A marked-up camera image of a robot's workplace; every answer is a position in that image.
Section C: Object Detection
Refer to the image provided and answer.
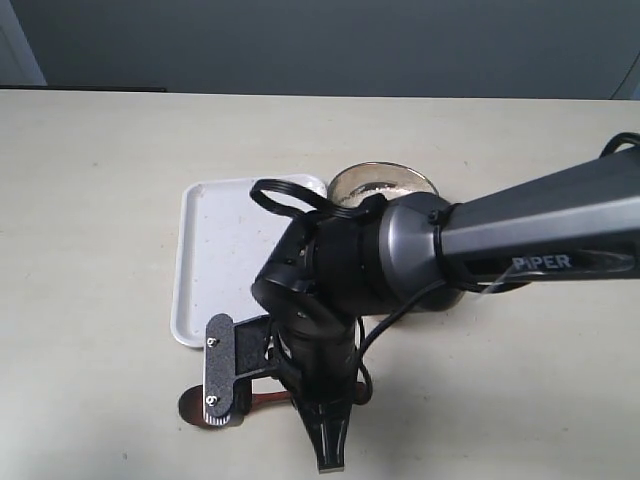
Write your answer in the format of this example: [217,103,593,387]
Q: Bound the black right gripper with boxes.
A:
[251,219,355,458]

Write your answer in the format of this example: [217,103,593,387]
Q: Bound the dark red wooden spoon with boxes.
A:
[177,385,290,430]

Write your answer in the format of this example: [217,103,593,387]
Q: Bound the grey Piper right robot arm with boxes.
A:
[250,147,639,471]

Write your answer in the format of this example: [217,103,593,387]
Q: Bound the steel bowl with rice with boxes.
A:
[327,161,464,312]

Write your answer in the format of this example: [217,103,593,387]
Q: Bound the white rectangular plastic tray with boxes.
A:
[170,173,330,350]

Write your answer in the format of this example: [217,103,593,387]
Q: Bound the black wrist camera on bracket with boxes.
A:
[202,314,280,428]

